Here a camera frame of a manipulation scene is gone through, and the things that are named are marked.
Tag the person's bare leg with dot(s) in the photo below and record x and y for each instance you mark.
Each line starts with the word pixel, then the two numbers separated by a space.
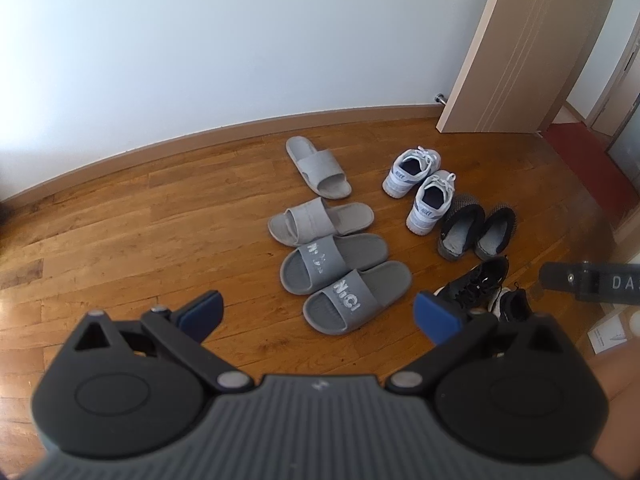
pixel 617 405

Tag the black fuzzy slipper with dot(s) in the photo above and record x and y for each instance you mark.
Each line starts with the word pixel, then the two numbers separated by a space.
pixel 495 232
pixel 460 230

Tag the dark glass panel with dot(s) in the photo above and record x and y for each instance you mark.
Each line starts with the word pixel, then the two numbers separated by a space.
pixel 625 152

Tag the black sneaker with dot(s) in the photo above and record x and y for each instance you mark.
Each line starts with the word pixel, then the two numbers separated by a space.
pixel 515 302
pixel 475 282

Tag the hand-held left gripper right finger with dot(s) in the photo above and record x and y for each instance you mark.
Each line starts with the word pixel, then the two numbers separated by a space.
pixel 435 317

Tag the light grey slide sandal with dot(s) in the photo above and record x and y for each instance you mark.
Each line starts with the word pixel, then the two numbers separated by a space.
pixel 320 220
pixel 317 167

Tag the white sneaker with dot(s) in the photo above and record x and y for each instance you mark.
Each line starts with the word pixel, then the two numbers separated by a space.
pixel 407 172
pixel 430 202

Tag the beige wooden door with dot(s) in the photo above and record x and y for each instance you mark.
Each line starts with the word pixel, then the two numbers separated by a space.
pixel 530 45

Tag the cardboard box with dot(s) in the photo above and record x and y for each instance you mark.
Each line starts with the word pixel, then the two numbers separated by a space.
pixel 610 335

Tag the metal door stopper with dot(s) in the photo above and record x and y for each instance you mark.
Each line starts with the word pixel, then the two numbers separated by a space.
pixel 440 98

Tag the dark grey printed slide sandal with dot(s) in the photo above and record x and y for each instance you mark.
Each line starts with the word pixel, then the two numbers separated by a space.
pixel 357 295
pixel 330 260

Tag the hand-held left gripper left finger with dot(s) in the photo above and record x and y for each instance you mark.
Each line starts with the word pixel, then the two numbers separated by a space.
pixel 202 312

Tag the red floor mat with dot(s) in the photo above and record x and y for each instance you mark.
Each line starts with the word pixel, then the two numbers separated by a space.
pixel 580 142

